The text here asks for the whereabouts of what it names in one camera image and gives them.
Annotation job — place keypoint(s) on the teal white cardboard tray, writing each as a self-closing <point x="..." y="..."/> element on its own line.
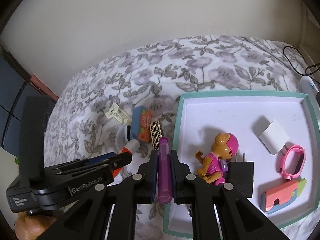
<point x="246" y="114"/>

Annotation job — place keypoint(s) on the purple lip balm tube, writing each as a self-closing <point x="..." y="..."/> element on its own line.
<point x="164" y="173"/>

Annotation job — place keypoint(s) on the dark blue cabinet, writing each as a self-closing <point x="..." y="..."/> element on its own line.
<point x="14" y="91"/>

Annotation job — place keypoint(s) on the brown pink dog figurine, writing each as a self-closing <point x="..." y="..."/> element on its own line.
<point x="215" y="164"/>

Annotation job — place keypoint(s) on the white power strip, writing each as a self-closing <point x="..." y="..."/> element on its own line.
<point x="307" y="86"/>

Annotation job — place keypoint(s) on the cream hair claw clip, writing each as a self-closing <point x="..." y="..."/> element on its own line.
<point x="120" y="115"/>

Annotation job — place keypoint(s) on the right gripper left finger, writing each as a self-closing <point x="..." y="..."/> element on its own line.
<point x="108" y="211"/>

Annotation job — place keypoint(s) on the pink smartwatch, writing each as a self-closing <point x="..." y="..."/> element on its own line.
<point x="292" y="162"/>

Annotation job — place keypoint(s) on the floral purple grey blanket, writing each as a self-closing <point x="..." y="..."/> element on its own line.
<point x="155" y="76"/>

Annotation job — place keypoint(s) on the person's left hand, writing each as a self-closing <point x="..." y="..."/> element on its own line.
<point x="31" y="227"/>

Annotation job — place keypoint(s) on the coral blue folding toy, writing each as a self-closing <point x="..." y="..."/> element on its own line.
<point x="281" y="196"/>

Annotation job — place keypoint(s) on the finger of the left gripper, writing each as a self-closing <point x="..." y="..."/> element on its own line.
<point x="83" y="162"/>
<point x="118" y="161"/>

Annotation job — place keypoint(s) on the gold black patterned lighter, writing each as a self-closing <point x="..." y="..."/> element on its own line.
<point x="155" y="133"/>

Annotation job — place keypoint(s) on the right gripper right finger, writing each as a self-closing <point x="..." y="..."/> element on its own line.
<point x="217" y="212"/>

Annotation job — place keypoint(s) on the blue orange card box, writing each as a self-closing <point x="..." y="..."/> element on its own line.
<point x="140" y="130"/>

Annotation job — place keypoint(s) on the black power adapter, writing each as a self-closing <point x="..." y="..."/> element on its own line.
<point x="241" y="175"/>

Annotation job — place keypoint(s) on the white usb charger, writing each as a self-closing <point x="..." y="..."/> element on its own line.
<point x="274" y="137"/>

